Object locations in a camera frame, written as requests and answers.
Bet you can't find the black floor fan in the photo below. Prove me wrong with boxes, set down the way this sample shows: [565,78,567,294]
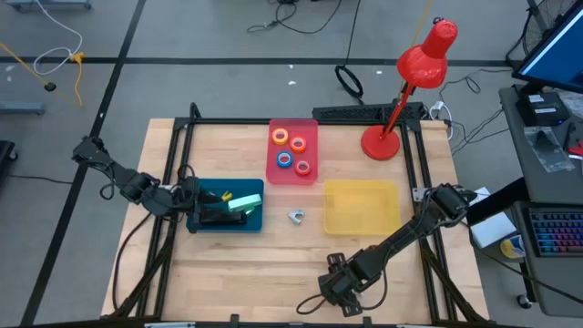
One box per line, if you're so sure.
[505,0,579,69]

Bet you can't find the white rectangular box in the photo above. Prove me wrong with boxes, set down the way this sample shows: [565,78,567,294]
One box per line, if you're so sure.
[227,193,263,213]

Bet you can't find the grey cart base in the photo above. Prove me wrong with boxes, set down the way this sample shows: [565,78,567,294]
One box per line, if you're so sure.
[4,0,92,13]
[0,100,46,116]

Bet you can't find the black coiled cable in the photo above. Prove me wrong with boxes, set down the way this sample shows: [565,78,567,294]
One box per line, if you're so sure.
[334,64,365,99]

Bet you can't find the black computer monitor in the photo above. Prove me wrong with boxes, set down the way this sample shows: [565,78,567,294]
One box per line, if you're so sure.
[512,0,583,95]

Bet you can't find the red desk lamp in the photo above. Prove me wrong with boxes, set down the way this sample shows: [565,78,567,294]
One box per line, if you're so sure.
[360,17,459,162]

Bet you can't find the yellow blue round pack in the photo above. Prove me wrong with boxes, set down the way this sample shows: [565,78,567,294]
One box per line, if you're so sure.
[499,234,527,260]

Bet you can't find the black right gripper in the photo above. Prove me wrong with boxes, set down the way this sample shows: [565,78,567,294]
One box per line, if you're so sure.
[317,252,366,318]

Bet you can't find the white cardboard box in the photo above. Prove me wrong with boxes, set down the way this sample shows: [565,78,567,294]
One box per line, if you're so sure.
[468,211,518,250]

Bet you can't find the teal plastic bin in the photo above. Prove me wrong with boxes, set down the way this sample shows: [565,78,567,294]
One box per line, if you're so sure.
[185,178,265,234]

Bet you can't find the clear plastic bag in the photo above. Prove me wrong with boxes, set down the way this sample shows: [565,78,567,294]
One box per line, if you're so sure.
[523,126,576,173]

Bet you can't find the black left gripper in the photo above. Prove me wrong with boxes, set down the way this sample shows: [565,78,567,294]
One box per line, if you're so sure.
[179,176,225,234]

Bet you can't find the black stapler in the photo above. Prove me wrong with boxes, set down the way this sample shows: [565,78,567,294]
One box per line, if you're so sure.
[199,210,250,226]

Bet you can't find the small black computer box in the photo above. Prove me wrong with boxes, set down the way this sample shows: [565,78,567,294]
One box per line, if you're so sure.
[515,92,570,128]

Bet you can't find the backlit computer keyboard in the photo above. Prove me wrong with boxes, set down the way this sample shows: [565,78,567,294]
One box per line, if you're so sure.
[527,207,583,259]

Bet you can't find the white floor cable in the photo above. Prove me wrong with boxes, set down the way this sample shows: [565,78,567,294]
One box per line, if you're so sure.
[34,0,85,77]

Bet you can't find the grey computer desk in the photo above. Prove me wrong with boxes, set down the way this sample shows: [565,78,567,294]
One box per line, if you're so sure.
[498,84,583,318]

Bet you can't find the black perforated power strip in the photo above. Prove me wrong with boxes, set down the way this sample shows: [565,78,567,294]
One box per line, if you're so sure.
[312,102,424,123]

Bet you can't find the black caster base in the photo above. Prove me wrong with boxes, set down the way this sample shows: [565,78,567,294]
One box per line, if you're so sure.
[0,139,18,183]

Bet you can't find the yellow floor cable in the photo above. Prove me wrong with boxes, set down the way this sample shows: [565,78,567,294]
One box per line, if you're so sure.
[0,40,87,108]

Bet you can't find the pink plastic bin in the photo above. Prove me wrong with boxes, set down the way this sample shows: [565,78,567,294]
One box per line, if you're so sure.
[265,118,320,187]

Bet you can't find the yellow plastic bin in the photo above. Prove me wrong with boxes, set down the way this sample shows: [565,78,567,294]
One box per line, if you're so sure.
[322,179,403,237]

